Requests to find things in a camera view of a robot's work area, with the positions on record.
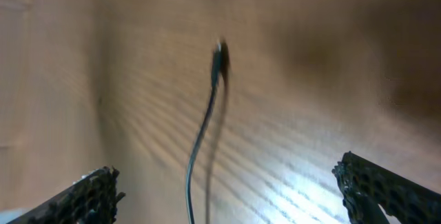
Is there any black USB charging cable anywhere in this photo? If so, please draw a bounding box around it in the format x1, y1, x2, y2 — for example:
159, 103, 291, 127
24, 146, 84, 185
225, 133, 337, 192
185, 41, 223, 224

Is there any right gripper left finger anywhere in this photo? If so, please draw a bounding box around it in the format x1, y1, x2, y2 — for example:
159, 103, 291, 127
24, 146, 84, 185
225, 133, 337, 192
8, 167, 125, 224

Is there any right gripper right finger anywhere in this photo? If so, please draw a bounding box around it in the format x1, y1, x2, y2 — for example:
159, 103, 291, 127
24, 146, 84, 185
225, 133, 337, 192
332, 152, 440, 224

